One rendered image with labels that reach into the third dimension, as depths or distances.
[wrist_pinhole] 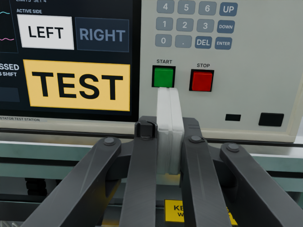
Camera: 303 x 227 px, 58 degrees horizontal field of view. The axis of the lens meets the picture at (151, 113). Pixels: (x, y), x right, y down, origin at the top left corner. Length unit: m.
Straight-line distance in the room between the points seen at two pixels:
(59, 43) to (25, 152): 0.12
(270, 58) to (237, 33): 0.04
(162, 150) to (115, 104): 0.14
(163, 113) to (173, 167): 0.03
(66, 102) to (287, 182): 0.25
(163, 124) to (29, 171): 0.20
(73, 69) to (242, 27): 0.17
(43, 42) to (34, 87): 0.05
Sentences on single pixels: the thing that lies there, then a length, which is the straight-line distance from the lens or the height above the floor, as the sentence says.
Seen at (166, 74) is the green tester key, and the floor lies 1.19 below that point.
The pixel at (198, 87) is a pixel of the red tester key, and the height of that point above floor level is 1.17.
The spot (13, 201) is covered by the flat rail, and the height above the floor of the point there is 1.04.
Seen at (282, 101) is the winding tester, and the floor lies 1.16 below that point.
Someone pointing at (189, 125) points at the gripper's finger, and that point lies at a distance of 0.17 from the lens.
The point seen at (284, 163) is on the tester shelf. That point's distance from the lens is 0.31.
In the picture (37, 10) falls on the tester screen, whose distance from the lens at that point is 0.29.
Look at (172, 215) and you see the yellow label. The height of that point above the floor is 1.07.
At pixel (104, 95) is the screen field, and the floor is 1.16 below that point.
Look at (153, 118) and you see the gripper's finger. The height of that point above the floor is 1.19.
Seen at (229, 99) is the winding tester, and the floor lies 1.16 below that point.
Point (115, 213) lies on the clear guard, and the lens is 0.28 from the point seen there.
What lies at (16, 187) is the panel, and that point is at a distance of 0.56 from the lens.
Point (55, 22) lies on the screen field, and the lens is 0.28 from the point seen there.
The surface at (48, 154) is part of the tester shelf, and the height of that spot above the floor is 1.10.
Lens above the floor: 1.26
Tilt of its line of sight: 25 degrees down
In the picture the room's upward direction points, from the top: 3 degrees clockwise
